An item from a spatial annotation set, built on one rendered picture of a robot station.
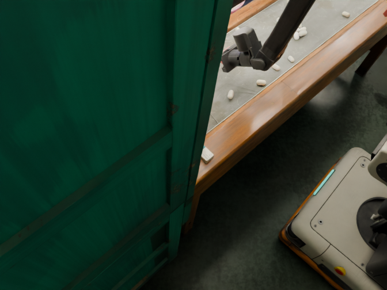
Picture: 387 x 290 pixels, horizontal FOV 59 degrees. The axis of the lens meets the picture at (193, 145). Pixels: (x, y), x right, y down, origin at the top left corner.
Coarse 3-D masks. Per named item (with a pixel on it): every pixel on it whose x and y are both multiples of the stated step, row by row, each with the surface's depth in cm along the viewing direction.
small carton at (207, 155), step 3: (204, 147) 112; (204, 150) 111; (207, 150) 111; (204, 153) 110; (207, 153) 111; (210, 153) 111; (201, 156) 110; (204, 156) 110; (207, 156) 110; (210, 156) 110; (213, 156) 111; (204, 159) 109; (207, 159) 109; (210, 159) 111; (204, 162) 111; (207, 162) 111
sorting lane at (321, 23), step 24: (336, 0) 159; (360, 0) 160; (264, 24) 148; (312, 24) 150; (336, 24) 151; (288, 48) 142; (312, 48) 143; (240, 72) 134; (264, 72) 134; (216, 96) 127; (240, 96) 128; (216, 120) 122
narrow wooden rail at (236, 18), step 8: (256, 0) 151; (264, 0) 151; (272, 0) 152; (248, 8) 148; (256, 8) 148; (264, 8) 152; (232, 16) 145; (240, 16) 145; (248, 16) 146; (232, 24) 143; (240, 24) 146
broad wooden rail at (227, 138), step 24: (384, 0) 157; (360, 24) 148; (384, 24) 149; (336, 48) 140; (360, 48) 146; (288, 72) 134; (312, 72) 133; (336, 72) 147; (264, 96) 126; (288, 96) 127; (312, 96) 146; (240, 120) 120; (264, 120) 121; (216, 144) 115; (240, 144) 115; (216, 168) 112
